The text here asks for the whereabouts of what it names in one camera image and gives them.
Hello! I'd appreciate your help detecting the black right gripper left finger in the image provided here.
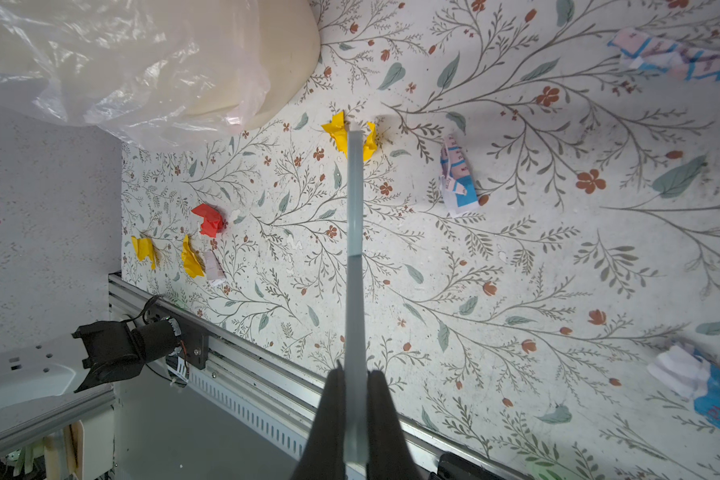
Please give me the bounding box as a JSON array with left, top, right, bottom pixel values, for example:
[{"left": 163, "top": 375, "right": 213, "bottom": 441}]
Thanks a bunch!
[{"left": 291, "top": 363, "right": 346, "bottom": 480}]

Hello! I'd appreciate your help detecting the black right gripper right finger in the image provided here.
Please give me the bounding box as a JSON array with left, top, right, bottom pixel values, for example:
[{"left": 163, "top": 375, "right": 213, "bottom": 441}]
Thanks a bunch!
[{"left": 367, "top": 370, "right": 422, "bottom": 480}]

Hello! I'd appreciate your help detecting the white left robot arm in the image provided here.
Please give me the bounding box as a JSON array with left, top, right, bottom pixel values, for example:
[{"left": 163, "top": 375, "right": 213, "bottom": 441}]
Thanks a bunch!
[{"left": 0, "top": 319, "right": 181, "bottom": 409}]

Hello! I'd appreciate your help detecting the white pink scrap near yellow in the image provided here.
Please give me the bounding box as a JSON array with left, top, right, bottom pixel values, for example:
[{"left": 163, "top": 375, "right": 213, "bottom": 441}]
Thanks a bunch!
[{"left": 203, "top": 250, "right": 227, "bottom": 286}]

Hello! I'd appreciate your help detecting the yellow paper scrap middle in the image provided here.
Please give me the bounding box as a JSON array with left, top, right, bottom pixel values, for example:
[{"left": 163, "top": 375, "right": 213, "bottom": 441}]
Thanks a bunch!
[{"left": 181, "top": 235, "right": 205, "bottom": 278}]

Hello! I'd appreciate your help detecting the yellow paper scrap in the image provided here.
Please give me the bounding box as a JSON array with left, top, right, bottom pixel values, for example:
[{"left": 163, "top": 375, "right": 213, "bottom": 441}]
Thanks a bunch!
[
  {"left": 322, "top": 110, "right": 378, "bottom": 163},
  {"left": 181, "top": 235, "right": 205, "bottom": 278},
  {"left": 131, "top": 236, "right": 157, "bottom": 270}
]

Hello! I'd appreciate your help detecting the red paper scrap small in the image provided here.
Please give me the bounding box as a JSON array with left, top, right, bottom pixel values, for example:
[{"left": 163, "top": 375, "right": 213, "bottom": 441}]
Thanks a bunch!
[{"left": 191, "top": 203, "right": 225, "bottom": 239}]

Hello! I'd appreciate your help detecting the white blue paper scrap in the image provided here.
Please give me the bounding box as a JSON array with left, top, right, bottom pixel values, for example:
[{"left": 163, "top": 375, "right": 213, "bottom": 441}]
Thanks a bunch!
[{"left": 439, "top": 135, "right": 479, "bottom": 218}]

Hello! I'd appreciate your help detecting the yellow paper scrap left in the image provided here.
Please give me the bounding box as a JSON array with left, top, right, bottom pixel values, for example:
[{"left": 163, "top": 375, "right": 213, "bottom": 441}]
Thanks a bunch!
[{"left": 131, "top": 236, "right": 157, "bottom": 270}]

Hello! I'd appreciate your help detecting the blue white scrap right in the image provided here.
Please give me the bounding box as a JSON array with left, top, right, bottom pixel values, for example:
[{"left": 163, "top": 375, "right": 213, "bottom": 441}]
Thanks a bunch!
[{"left": 647, "top": 343, "right": 720, "bottom": 430}]

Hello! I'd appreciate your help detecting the yellow paper scrap far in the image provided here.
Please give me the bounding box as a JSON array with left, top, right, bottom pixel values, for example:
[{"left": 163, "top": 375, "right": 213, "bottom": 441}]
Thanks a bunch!
[{"left": 322, "top": 110, "right": 378, "bottom": 163}]

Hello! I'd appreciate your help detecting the cream bin with plastic liner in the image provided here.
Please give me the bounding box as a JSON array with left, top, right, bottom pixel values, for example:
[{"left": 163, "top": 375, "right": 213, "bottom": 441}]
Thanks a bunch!
[{"left": 0, "top": 1, "right": 321, "bottom": 152}]

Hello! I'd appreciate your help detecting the pink white paper scrap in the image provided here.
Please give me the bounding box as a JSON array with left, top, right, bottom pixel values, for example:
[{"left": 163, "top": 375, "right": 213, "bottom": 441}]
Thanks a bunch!
[{"left": 607, "top": 28, "right": 720, "bottom": 82}]

